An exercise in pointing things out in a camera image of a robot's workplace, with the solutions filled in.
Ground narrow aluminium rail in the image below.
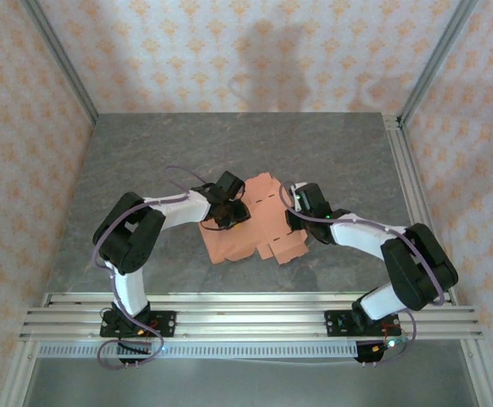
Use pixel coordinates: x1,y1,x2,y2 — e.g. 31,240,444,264
42,292,455,307

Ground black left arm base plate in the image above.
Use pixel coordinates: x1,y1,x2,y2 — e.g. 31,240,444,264
99,309,177,339

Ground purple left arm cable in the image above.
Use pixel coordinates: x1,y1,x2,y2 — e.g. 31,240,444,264
92,165,207,370

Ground orange paper box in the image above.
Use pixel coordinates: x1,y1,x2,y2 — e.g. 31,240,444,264
198,171,311,267

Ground wide aluminium mounting beam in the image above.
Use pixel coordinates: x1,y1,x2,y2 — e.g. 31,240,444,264
19,307,485,340

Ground aluminium frame post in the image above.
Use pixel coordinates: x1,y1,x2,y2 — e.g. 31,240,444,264
19,0,99,124
397,0,480,126

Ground black left controller board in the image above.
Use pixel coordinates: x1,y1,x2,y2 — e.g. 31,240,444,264
116,338,156,368

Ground slotted grey cable tray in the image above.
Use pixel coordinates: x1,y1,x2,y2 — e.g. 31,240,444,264
37,342,360,360

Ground aluminium side rail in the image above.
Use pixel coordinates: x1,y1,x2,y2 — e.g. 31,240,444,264
383,114,457,306

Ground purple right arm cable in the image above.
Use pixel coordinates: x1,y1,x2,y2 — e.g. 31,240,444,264
279,181,447,365

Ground grey metal sheet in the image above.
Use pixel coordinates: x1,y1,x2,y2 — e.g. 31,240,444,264
20,358,480,407

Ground aluminium frame leg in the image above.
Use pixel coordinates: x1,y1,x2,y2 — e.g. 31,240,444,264
457,338,493,407
0,338,39,407

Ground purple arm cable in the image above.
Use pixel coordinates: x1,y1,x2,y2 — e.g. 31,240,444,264
92,165,207,370
279,181,447,365

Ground black right controller board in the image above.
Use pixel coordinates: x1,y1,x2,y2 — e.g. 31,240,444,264
353,337,412,366

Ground black controller board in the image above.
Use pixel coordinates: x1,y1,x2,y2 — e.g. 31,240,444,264
353,337,412,366
116,338,156,368

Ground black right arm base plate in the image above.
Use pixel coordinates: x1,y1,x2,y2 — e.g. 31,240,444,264
323,309,401,338

